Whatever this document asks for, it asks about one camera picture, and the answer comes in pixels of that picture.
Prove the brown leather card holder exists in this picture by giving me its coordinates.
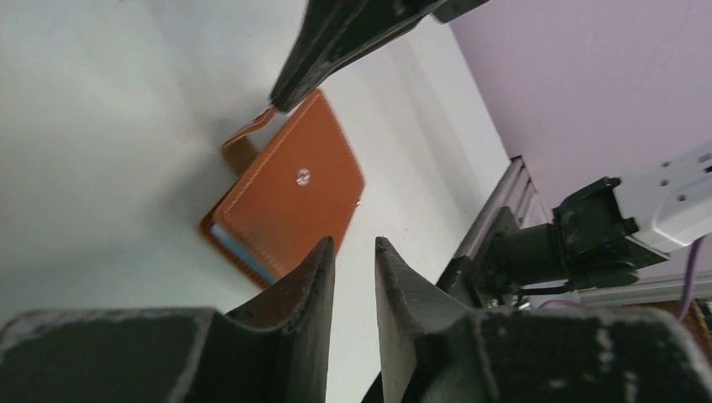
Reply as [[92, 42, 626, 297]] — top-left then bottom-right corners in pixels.
[[199, 89, 364, 289]]

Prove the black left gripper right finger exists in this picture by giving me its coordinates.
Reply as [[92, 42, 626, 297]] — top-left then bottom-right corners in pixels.
[[374, 237, 711, 402]]

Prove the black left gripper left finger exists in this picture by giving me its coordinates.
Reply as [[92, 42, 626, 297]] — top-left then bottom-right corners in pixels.
[[1, 237, 335, 402]]

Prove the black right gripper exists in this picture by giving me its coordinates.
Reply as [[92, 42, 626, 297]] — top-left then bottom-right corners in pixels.
[[436, 206, 563, 310]]

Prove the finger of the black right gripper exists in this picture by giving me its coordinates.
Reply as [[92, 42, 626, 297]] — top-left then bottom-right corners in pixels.
[[269, 0, 452, 114]]

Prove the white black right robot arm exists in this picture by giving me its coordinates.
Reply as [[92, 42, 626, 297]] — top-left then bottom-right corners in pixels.
[[270, 1, 711, 308]]

